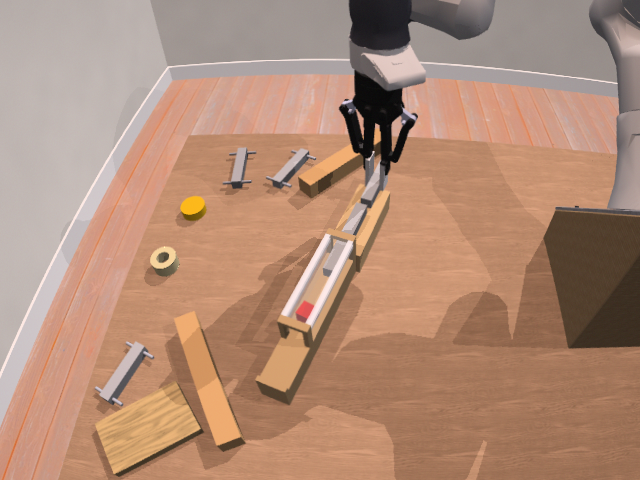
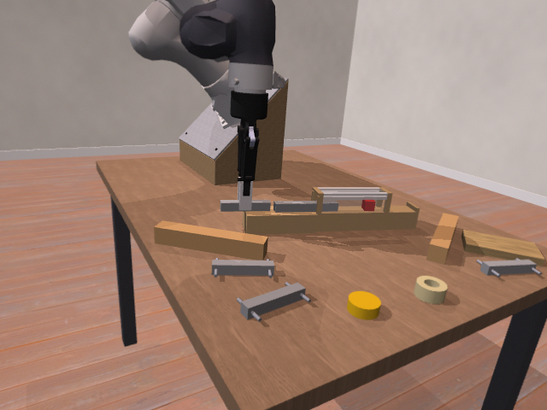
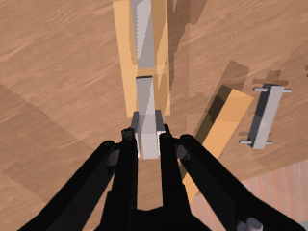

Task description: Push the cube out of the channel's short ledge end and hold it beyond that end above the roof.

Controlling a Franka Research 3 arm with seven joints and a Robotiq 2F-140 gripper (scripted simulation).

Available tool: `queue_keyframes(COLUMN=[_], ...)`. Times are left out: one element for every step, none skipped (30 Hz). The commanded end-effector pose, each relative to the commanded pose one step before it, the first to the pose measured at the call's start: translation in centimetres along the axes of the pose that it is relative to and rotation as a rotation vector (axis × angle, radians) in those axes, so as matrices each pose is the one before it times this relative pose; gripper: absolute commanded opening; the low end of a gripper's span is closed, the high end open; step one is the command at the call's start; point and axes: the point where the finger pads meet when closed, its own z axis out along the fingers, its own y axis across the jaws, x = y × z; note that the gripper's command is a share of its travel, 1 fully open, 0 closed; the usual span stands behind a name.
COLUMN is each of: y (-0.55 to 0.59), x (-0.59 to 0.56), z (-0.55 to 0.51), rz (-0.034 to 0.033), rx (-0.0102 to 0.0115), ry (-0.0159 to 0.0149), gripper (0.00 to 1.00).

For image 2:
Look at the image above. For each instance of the yellow short cylinder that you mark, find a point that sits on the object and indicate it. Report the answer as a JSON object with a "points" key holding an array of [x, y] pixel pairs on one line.
{"points": [[363, 305]]}

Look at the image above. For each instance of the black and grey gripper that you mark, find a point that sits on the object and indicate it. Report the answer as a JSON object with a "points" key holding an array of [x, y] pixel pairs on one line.
{"points": [[249, 108]]}

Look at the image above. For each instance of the white square stick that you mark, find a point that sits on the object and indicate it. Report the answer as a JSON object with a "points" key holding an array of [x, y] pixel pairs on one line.
{"points": [[294, 206], [257, 205]]}

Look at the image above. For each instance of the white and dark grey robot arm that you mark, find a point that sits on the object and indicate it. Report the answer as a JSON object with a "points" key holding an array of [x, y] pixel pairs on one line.
{"points": [[241, 32]]}

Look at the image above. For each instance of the beige roll of tape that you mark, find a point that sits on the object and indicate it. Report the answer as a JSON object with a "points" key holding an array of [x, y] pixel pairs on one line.
{"points": [[430, 289]]}

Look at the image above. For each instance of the grey bar with cross pins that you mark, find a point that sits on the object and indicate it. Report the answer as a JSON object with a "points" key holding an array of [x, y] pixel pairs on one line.
{"points": [[256, 306], [242, 267], [508, 267]]}

